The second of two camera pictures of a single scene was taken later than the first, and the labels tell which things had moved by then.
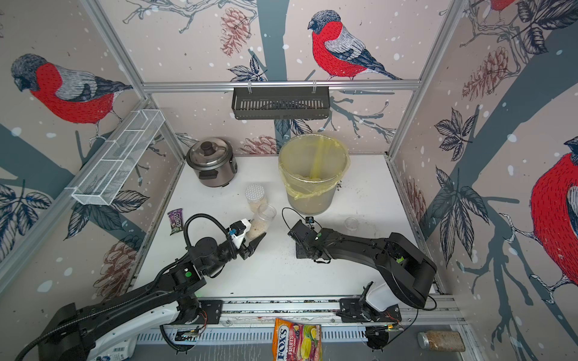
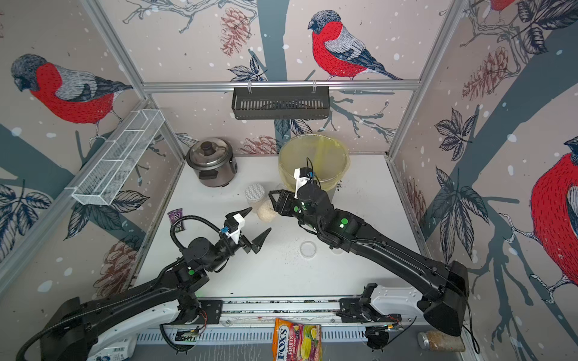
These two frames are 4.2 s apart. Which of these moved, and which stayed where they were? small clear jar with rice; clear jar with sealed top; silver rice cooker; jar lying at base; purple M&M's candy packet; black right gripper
Moved: black right gripper; small clear jar with rice
Stayed: jar lying at base; silver rice cooker; purple M&M's candy packet; clear jar with sealed top
